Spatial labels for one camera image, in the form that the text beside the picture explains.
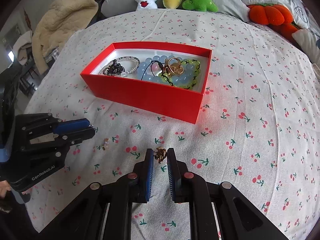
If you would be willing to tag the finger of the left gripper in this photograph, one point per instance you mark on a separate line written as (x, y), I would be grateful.
(72, 125)
(78, 136)

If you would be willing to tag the orange pumpkin plush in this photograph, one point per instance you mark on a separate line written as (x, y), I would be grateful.
(275, 16)

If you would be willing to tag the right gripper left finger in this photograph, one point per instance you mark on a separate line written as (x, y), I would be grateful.
(144, 171)

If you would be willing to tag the person's left hand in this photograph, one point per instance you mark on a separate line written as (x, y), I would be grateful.
(4, 188)

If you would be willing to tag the small gold earring charms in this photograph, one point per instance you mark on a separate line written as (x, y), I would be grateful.
(105, 144)

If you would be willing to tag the red cardboard box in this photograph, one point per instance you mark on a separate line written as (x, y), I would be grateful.
(178, 103)

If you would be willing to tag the white deer print pillow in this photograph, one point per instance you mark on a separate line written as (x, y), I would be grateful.
(309, 43)

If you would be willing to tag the cherry print bed sheet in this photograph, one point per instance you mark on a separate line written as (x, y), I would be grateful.
(258, 125)

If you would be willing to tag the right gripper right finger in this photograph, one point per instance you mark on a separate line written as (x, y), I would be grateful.
(176, 171)

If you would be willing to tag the beige quilted blanket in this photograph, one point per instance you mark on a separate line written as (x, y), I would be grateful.
(58, 24)

